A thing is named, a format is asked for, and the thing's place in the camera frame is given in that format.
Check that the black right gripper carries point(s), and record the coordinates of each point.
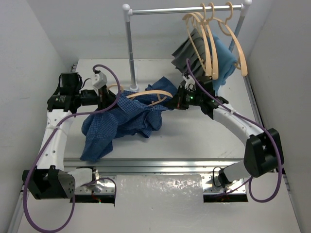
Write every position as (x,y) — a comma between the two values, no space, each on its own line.
(179,101)

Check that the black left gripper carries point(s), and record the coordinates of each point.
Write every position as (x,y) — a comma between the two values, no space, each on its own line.
(103,97)

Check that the beige hanger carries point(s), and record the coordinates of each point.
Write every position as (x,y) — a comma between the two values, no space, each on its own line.
(213,48)
(241,63)
(150,93)
(192,21)

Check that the blue plaid shirt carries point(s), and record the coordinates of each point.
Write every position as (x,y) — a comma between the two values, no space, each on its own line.
(128,117)

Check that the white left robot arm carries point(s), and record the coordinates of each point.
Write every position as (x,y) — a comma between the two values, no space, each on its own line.
(48,179)

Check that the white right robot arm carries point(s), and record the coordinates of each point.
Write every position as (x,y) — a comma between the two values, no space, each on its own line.
(263,149)

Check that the grey hanging garment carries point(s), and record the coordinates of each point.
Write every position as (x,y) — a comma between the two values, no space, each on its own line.
(186,50)

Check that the light blue hanging garment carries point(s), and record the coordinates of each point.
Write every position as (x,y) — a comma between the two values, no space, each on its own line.
(226,63)

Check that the metal clothes rack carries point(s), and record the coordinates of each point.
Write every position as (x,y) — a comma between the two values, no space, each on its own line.
(128,12)

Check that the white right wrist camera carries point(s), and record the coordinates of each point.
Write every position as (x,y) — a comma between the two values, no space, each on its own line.
(188,82)

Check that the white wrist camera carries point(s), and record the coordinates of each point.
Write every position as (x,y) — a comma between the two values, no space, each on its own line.
(188,82)
(99,80)

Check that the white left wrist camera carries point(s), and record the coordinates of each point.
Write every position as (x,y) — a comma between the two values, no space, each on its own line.
(99,80)

